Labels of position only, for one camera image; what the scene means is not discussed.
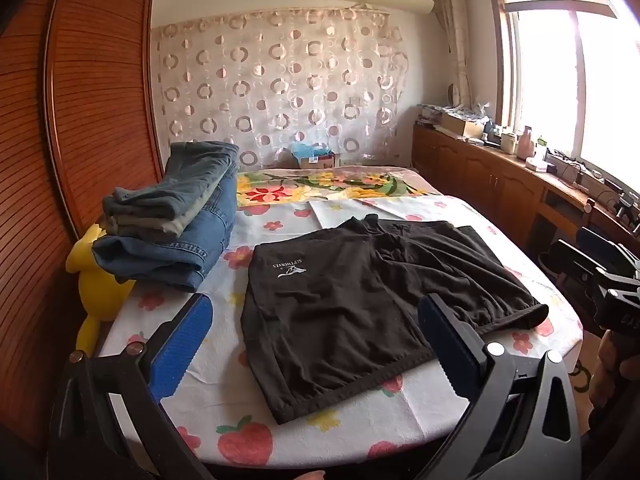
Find wooden framed window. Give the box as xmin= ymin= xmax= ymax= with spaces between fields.
xmin=487 ymin=0 xmax=640 ymax=191

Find black clamp stand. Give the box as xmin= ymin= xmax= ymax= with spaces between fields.
xmin=612 ymin=194 xmax=640 ymax=227

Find long wooden cabinet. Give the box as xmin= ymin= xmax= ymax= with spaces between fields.
xmin=411 ymin=122 xmax=640 ymax=271

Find open cardboard box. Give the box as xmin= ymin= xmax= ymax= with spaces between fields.
xmin=440 ymin=111 xmax=485 ymax=139

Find yellow plush toy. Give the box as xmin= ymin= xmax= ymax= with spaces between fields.
xmin=66 ymin=224 xmax=136 ymax=353

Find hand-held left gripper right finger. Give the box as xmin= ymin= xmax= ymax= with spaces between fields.
xmin=416 ymin=292 xmax=583 ymax=480

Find circle-patterned sheer curtain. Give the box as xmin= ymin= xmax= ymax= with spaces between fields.
xmin=151 ymin=5 xmax=408 ymax=171

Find green cord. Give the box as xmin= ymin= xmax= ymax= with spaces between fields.
xmin=574 ymin=359 xmax=594 ymax=392

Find olive grey folded pants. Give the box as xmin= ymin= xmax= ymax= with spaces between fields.
xmin=107 ymin=180 xmax=223 ymax=240

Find floral blanket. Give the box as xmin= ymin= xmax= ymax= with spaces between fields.
xmin=235 ymin=164 xmax=441 ymax=208

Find strawberry printed bed sheet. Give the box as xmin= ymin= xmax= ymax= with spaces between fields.
xmin=97 ymin=194 xmax=585 ymax=466

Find pale window curtain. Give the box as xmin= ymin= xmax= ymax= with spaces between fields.
xmin=437 ymin=0 xmax=473 ymax=108

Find black pants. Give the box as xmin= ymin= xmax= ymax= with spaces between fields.
xmin=240 ymin=214 xmax=550 ymax=425

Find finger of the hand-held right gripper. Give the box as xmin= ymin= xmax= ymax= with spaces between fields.
xmin=539 ymin=239 xmax=607 ymax=289
xmin=576 ymin=229 xmax=640 ymax=274

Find grey-blue folded jeans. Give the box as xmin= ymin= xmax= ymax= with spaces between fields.
xmin=102 ymin=141 xmax=241 ymax=226

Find blue folded jeans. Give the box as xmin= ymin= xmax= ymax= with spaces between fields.
xmin=92 ymin=162 xmax=240 ymax=293

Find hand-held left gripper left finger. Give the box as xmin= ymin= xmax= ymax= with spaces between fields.
xmin=47 ymin=292 xmax=216 ymax=480

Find person's right hand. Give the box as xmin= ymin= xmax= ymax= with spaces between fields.
xmin=588 ymin=331 xmax=627 ymax=412

